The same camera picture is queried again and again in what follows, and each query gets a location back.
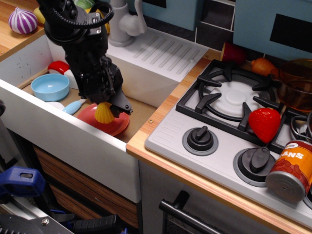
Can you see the grey toy faucet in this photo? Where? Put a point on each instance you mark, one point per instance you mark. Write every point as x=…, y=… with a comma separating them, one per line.
x=124, y=27

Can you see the white toy sink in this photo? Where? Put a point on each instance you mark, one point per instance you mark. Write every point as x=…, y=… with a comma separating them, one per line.
x=152, y=66

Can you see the orange toy carrot piece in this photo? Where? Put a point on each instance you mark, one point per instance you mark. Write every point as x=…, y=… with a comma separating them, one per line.
x=262, y=66

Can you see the pink plastic plate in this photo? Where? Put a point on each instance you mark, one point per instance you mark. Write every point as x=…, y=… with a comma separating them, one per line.
x=114, y=128

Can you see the orange toy beans can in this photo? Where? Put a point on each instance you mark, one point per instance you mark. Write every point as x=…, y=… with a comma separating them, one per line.
x=290, y=178

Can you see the white toy salt shaker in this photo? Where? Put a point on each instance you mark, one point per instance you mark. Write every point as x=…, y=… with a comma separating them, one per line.
x=72, y=80

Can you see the black right stove knob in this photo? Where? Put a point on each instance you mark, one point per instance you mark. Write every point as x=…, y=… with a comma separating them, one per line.
x=253, y=165

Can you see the purple striped toy onion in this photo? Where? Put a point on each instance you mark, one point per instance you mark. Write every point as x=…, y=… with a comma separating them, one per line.
x=22, y=21

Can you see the grey toy stove top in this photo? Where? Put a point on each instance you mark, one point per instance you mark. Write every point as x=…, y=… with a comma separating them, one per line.
x=166, y=140

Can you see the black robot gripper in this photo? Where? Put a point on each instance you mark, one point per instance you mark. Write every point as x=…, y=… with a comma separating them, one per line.
x=98, y=79

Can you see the black left stove knob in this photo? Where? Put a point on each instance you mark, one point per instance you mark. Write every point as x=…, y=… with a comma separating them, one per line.
x=200, y=141

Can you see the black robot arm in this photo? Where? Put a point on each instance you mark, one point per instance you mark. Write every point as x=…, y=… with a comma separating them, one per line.
x=83, y=37

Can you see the blue clamp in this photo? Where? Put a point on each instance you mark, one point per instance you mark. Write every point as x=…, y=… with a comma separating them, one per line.
x=21, y=182

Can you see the black stove knob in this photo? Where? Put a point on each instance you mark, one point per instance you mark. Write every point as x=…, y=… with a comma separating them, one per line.
x=253, y=165
x=200, y=141

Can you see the yellow toy bell pepper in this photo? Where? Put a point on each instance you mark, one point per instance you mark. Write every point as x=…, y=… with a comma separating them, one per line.
x=107, y=26

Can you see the black stove grate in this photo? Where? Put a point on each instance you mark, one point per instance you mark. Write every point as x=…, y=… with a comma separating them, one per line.
x=224, y=95

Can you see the yellow-green toy potato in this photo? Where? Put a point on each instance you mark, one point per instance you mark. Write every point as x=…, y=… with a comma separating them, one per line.
x=39, y=15

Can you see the yellow toy corn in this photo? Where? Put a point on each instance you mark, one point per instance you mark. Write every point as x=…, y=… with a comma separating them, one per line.
x=103, y=113

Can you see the orange transparent toy pot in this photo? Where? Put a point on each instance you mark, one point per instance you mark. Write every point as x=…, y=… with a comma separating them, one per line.
x=294, y=80

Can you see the dark red toy vegetable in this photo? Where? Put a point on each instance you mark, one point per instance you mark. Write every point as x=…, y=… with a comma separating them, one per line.
x=233, y=53

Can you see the red toy strawberry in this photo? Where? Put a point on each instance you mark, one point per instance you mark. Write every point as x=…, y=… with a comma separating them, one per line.
x=265, y=123

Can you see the green toy cabbage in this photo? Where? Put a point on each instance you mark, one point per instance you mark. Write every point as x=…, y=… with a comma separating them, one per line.
x=84, y=4

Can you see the blue and white toy brush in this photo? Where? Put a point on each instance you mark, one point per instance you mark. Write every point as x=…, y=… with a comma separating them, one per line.
x=73, y=107

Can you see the red and white toy mushroom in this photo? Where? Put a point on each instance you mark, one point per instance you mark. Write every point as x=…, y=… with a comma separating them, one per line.
x=58, y=67

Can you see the light blue plastic bowl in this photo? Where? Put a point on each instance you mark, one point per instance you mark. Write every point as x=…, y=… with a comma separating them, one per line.
x=50, y=87

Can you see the black oven door handle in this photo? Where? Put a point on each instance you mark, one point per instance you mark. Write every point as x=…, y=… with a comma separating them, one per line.
x=178, y=221

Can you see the grey metal mounting plate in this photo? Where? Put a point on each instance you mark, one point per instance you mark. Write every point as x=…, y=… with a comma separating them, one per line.
x=19, y=216

